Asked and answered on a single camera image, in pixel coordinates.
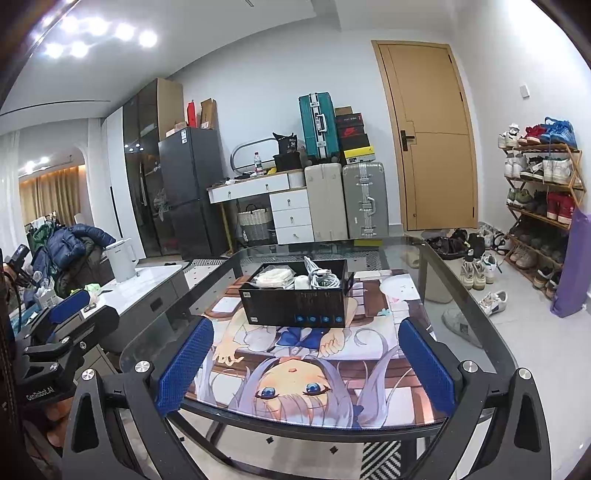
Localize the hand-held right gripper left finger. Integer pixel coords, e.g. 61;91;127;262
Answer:
62;318;232;480

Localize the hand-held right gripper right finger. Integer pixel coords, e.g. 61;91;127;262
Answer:
398;318;550;480

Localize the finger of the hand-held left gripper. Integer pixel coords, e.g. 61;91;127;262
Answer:
22;336;101;385
28;291;122;347

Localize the black storage box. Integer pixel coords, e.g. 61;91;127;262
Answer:
239;258;355;329

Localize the white webbing coil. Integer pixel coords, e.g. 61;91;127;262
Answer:
255;268;295;289

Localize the white cord coil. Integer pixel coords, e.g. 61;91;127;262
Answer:
302;256;343;289

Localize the blue puffer jacket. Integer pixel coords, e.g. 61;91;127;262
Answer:
44;224;116;282

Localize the black framed glass table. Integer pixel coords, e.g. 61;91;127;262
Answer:
119;235;520;480

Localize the white electric kettle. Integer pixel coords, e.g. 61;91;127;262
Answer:
105;239;138;283

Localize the printed desk mat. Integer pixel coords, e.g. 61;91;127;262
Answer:
182;268;451;428

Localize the grey sideboard cabinet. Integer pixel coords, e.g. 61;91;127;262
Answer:
78;264;191;370

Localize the loose shoes group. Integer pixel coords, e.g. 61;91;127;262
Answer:
402;224;509;347

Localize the beige curtain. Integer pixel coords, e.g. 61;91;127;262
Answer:
18;166;86;227

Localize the dark glass cabinet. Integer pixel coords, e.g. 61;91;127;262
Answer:
122;78;185;259

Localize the wicker basket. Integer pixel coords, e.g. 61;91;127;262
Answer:
237;206;273;240

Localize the dark grey fridge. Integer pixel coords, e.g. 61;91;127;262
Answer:
158;128;232;259

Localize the purple bag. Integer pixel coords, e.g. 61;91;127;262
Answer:
551;208;591;318

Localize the silver suitcase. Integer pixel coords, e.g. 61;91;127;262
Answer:
342;161;389;241

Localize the white desk with drawers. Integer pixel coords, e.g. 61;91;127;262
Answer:
207;170;311;245

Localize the beige suitcase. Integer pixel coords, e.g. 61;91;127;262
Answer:
304;164;349;243

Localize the wooden door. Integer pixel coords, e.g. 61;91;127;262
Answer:
372;41;478;232

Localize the brown cardboard box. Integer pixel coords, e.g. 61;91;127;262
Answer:
199;98;218;131

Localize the black yellow shoe box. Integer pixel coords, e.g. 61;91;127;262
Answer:
340;134;371;158

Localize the black bag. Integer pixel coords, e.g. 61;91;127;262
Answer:
272;132;303;171

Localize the wooden shoe rack with shoes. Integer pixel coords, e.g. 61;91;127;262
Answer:
498;117;580;298

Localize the teal suitcase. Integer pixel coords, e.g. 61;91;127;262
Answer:
298;92;338;162

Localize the ceiling spotlights cluster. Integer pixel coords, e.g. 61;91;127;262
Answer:
44;16;158;58

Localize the oval metal frame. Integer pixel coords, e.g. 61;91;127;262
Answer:
229;137;287;175

